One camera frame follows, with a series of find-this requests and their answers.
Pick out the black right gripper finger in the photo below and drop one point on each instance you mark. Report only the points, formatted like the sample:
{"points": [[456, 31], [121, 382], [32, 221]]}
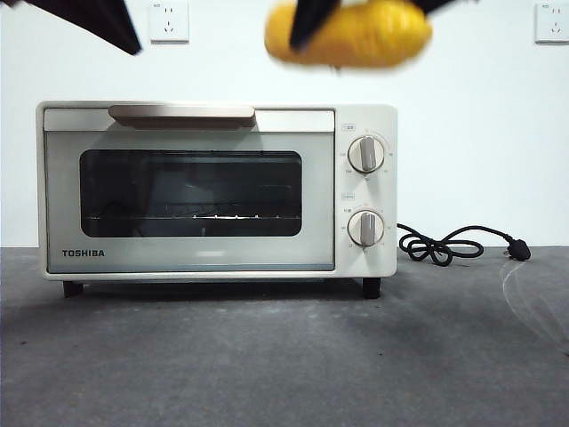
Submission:
{"points": [[311, 20], [339, 70]]}

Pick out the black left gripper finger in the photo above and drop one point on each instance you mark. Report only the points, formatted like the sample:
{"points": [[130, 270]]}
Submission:
{"points": [[98, 22]]}

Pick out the yellow corn cob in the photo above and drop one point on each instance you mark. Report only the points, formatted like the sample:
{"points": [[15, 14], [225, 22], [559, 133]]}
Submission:
{"points": [[373, 35]]}

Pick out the cream Toshiba toaster oven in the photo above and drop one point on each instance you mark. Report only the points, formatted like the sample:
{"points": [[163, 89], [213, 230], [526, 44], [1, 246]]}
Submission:
{"points": [[364, 120]]}

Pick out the cream oven control knob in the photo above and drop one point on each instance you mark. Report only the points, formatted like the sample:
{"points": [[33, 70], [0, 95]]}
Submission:
{"points": [[366, 155], [366, 228]]}

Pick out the white wall socket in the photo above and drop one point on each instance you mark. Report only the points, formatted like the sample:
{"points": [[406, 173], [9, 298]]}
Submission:
{"points": [[169, 22], [553, 22]]}

